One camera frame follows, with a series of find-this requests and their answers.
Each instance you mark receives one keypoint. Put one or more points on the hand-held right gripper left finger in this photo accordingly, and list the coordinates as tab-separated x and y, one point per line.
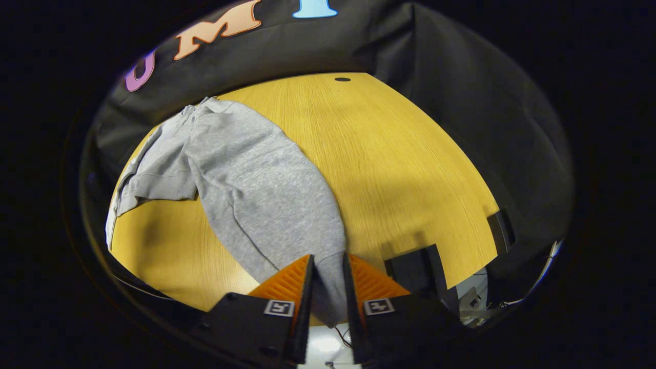
302	307

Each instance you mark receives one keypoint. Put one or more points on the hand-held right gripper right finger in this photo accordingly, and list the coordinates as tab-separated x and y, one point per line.
352	307

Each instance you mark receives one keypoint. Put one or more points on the grey zip-neck sweatshirt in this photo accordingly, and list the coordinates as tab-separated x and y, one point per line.
266	195

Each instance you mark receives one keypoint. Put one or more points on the black backdrop cloth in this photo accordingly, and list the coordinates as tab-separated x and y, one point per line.
359	41

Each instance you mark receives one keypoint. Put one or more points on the grey metal bracket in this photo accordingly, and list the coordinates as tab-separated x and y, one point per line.
474	306

